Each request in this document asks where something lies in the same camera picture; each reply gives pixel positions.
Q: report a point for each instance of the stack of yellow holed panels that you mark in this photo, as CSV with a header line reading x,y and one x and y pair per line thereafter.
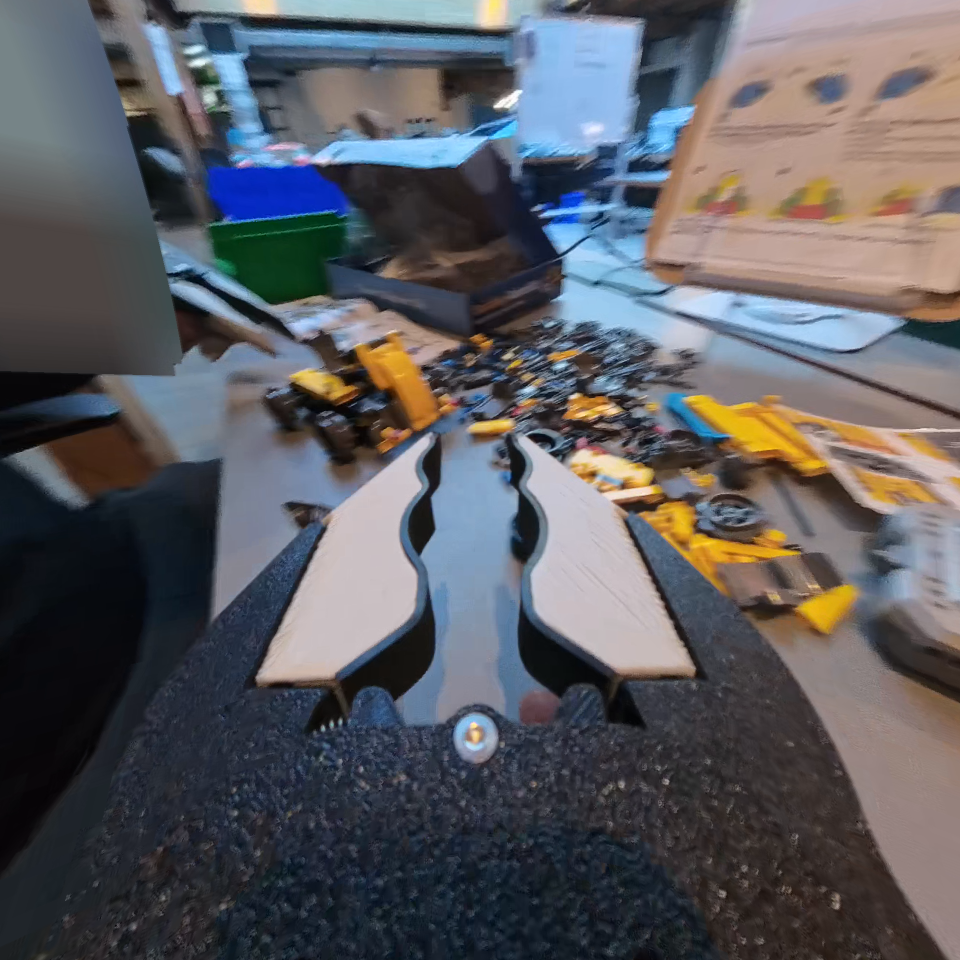
x,y
757,431

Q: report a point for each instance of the blue brick separator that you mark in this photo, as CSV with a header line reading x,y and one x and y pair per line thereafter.
x,y
690,416

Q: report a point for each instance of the black toothed wheel hub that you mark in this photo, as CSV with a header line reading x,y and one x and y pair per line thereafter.
x,y
547,442

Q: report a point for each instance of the black office chair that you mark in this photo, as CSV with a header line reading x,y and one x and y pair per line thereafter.
x,y
52,420

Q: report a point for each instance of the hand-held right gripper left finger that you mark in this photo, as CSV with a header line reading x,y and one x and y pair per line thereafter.
x,y
352,592

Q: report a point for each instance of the grey remote controller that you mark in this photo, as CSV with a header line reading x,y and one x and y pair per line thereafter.
x,y
922,585

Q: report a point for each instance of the pile of grey bricks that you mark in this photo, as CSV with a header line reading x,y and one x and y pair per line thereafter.
x,y
585,375

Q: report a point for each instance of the yellow and black panel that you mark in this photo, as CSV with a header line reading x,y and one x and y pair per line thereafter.
x,y
611,469

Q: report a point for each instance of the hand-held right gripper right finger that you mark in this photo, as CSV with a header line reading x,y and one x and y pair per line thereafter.
x,y
607,592

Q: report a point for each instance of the whiteboard on stand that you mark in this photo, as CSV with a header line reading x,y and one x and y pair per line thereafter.
x,y
577,75

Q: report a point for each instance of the white instruction booklet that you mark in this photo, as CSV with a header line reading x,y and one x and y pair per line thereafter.
x,y
337,319

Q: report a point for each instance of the yellow grey sticker sheet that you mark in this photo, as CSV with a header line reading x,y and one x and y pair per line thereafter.
x,y
877,465

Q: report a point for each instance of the grey desk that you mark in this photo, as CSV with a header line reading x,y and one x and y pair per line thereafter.
x,y
825,712

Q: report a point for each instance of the green plastic bin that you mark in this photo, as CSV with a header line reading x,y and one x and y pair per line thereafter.
x,y
277,255

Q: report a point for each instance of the yellow curved panel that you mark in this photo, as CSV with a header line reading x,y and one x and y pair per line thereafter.
x,y
491,427

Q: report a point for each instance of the person's grey trousers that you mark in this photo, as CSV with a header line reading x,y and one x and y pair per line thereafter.
x,y
172,540

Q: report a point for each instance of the dark blue cardboard box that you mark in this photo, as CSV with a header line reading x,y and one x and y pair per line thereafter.
x,y
450,225

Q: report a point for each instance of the blue plastic bin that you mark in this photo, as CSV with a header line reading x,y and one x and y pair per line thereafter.
x,y
270,191

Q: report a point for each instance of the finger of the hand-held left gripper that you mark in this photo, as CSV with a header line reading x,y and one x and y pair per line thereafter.
x,y
214,322
217,281

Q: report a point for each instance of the yellow black brick vehicle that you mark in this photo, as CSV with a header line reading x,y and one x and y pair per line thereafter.
x,y
397,382

